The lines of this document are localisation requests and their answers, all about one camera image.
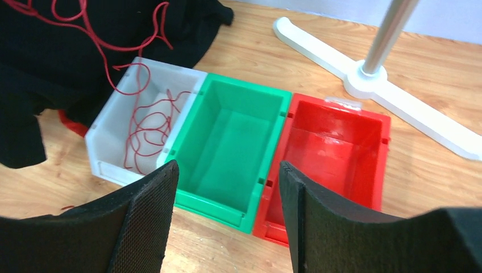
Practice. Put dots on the red plastic bin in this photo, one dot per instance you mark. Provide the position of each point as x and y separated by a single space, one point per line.
343 149

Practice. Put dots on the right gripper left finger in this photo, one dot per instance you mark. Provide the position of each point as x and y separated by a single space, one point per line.
124 231

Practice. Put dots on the black shirt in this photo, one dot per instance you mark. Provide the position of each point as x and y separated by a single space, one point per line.
51 59

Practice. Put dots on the white clothes rack stand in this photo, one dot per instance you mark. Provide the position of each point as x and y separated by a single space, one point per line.
368 79

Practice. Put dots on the green plastic bin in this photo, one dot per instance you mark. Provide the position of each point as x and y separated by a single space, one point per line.
225 148

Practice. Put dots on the white plastic bin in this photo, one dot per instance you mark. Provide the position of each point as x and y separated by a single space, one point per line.
137 127

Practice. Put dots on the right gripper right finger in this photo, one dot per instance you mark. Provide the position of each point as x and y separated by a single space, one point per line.
330 233

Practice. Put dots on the red shirt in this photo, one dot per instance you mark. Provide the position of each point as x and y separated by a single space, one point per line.
71 124

